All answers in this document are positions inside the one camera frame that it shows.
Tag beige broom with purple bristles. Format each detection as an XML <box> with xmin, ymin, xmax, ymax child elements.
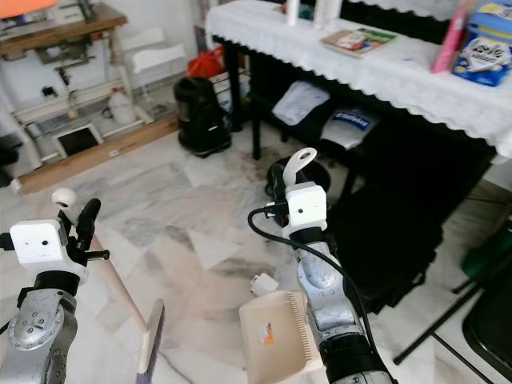
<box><xmin>51</xmin><ymin>187</ymin><xmax>168</xmax><ymax>384</ymax></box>

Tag beige long-handled dustpan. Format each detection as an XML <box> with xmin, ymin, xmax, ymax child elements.
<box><xmin>238</xmin><ymin>146</ymin><xmax>321</xmax><ymax>384</ymax></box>

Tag black waste bin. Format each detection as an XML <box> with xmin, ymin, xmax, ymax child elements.
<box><xmin>266</xmin><ymin>156</ymin><xmax>330</xmax><ymax>217</ymax></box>

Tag white framed dark panel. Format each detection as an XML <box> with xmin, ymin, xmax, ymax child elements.
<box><xmin>54</xmin><ymin>122</ymin><xmax>105</xmax><ymax>159</ymax></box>

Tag small white trash piece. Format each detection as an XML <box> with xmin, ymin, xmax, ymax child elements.
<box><xmin>250</xmin><ymin>274</ymin><xmax>279</xmax><ymax>298</ymax></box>

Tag plain white bag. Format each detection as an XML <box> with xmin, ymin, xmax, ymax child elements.
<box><xmin>272</xmin><ymin>80</ymin><xmax>330</xmax><ymax>126</ymax></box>

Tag long brown cardboard box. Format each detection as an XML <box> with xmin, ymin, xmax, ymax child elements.
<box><xmin>16</xmin><ymin>116</ymin><xmax>181</xmax><ymax>195</ymax></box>

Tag white BitRobot bag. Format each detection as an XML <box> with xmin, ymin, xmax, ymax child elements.
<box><xmin>320</xmin><ymin>108</ymin><xmax>378</xmax><ymax>150</ymax></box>

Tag black vacuum cleaner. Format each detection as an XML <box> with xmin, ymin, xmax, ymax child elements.
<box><xmin>174</xmin><ymin>76</ymin><xmax>233</xmax><ymax>158</ymax></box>

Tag translucent plastic jug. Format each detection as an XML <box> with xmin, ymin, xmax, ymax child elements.
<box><xmin>108</xmin><ymin>86</ymin><xmax>135</xmax><ymax>125</ymax></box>

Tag large black case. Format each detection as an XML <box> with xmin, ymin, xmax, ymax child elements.
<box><xmin>328</xmin><ymin>152</ymin><xmax>489</xmax><ymax>314</ymax></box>

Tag red plastic bag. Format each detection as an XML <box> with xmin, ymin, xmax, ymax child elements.
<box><xmin>186</xmin><ymin>46</ymin><xmax>225</xmax><ymax>79</ymax></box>

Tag white lace tablecloth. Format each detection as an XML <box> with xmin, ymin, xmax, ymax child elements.
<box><xmin>206</xmin><ymin>0</ymin><xmax>512</xmax><ymax>158</ymax></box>

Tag green picture book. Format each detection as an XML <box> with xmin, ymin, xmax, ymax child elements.
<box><xmin>320</xmin><ymin>27</ymin><xmax>398</xmax><ymax>58</ymax></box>

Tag upright white boxes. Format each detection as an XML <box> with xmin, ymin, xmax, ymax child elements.
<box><xmin>314</xmin><ymin>0</ymin><xmax>343</xmax><ymax>30</ymax></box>

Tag orange flat object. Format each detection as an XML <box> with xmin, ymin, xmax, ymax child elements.
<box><xmin>0</xmin><ymin>0</ymin><xmax>55</xmax><ymax>18</ymax></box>

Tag green bag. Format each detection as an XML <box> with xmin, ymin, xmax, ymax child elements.
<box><xmin>460</xmin><ymin>224</ymin><xmax>512</xmax><ymax>277</ymax></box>

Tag pink packet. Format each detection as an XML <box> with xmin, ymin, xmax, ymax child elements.
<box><xmin>430</xmin><ymin>0</ymin><xmax>477</xmax><ymax>74</ymax></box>

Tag white lace piano cover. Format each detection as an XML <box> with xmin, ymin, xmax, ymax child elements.
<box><xmin>364</xmin><ymin>0</ymin><xmax>465</xmax><ymax>17</ymax></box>

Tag black folding chair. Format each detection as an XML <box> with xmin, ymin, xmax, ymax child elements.
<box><xmin>392</xmin><ymin>264</ymin><xmax>512</xmax><ymax>384</ymax></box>

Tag blue Love Letters tub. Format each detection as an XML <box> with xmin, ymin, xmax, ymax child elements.
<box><xmin>452</xmin><ymin>2</ymin><xmax>512</xmax><ymax>87</ymax></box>

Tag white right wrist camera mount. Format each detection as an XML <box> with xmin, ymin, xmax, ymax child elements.
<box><xmin>284</xmin><ymin>182</ymin><xmax>327</xmax><ymax>234</ymax></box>

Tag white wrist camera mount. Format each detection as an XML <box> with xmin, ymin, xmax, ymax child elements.
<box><xmin>284</xmin><ymin>182</ymin><xmax>327</xmax><ymax>234</ymax></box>
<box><xmin>10</xmin><ymin>218</ymin><xmax>86</xmax><ymax>282</ymax></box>

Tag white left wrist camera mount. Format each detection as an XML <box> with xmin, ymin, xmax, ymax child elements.
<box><xmin>10</xmin><ymin>218</ymin><xmax>86</xmax><ymax>282</ymax></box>

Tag white wire rack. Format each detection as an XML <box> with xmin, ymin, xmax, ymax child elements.
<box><xmin>116</xmin><ymin>28</ymin><xmax>186</xmax><ymax>121</ymax></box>

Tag wooden top white frame table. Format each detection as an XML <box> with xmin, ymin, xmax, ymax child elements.
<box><xmin>0</xmin><ymin>6</ymin><xmax>138</xmax><ymax>169</ymax></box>

